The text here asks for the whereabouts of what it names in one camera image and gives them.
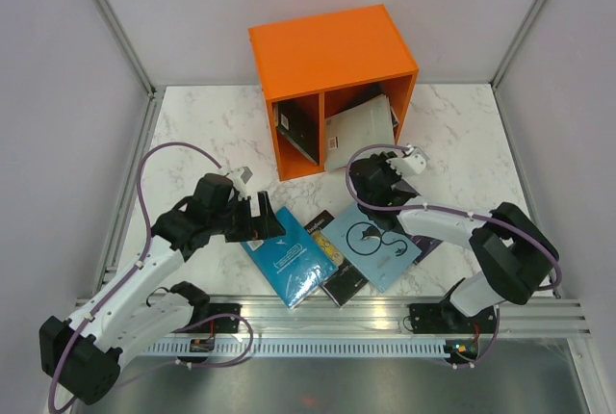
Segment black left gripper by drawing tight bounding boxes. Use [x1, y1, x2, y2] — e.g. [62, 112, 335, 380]
[209, 191, 285, 243]

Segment pale green plastic file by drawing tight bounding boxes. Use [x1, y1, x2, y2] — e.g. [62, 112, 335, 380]
[324, 96, 395, 171]

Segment navy blue hardcover book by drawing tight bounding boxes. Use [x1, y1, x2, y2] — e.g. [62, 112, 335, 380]
[346, 83, 399, 130]

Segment dark green hardcover book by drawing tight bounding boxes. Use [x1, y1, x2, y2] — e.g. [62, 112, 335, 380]
[273, 99, 320, 165]

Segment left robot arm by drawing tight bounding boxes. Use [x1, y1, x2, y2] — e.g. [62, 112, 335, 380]
[39, 173, 286, 405]

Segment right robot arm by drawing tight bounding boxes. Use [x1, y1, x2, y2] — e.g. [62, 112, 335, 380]
[346, 152, 562, 331]

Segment bright blue paperback book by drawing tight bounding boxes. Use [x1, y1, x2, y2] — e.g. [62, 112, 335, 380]
[242, 207, 337, 309]

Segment light blue paperback book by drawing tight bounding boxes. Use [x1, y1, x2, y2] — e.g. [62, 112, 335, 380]
[322, 204, 422, 293]

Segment purple galaxy cover book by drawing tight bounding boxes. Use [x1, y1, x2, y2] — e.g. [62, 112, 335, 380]
[398, 180, 444, 266]

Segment black paperback book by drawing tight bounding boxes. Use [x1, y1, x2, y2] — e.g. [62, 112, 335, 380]
[304, 210, 368, 307]

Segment orange two-compartment shelf box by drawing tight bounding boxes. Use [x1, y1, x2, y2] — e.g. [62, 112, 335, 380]
[248, 5, 420, 181]

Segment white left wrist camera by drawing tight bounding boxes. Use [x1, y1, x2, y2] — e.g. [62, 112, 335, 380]
[219, 167, 253, 196]

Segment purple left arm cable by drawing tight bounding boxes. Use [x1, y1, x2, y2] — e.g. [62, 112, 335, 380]
[47, 142, 225, 413]

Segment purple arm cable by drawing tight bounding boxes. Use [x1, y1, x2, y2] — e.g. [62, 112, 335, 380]
[47, 142, 225, 413]
[346, 142, 565, 367]

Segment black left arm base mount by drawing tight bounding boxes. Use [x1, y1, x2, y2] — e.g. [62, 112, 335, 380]
[182, 303, 242, 336]

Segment slotted white cable duct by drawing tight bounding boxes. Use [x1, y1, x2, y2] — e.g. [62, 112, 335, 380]
[143, 337, 477, 358]

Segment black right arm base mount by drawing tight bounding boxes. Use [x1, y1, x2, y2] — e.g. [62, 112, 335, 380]
[408, 303, 496, 335]

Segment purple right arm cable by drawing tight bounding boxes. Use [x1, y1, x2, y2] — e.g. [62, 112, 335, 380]
[346, 142, 565, 367]

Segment aluminium frame rail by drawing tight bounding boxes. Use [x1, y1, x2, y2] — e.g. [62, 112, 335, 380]
[74, 264, 593, 341]

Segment right corner frame post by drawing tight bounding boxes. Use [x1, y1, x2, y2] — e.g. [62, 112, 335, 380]
[490, 0, 549, 92]

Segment corner frame post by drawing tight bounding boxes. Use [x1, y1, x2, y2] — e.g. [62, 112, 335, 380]
[490, 0, 549, 92]
[92, 0, 157, 98]

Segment left corner frame post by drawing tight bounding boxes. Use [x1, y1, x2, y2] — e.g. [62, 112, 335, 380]
[92, 0, 157, 98]

